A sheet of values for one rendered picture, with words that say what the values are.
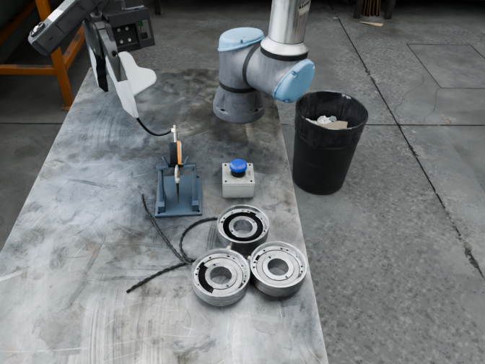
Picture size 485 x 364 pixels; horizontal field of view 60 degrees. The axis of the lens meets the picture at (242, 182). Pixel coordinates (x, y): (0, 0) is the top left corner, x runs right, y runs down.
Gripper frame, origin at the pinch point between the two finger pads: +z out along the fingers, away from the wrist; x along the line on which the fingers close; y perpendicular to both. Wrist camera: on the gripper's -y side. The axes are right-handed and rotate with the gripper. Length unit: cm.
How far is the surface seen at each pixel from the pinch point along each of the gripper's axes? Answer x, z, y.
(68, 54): 218, 41, 29
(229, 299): -18.4, 31.8, 6.1
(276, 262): -15.3, 32.7, 18.3
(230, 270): -13.5, 30.8, 9.3
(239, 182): 4.0, 26.0, 22.8
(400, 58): 157, 86, 263
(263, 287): -19.4, 32.3, 12.5
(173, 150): 9.9, 16.3, 11.3
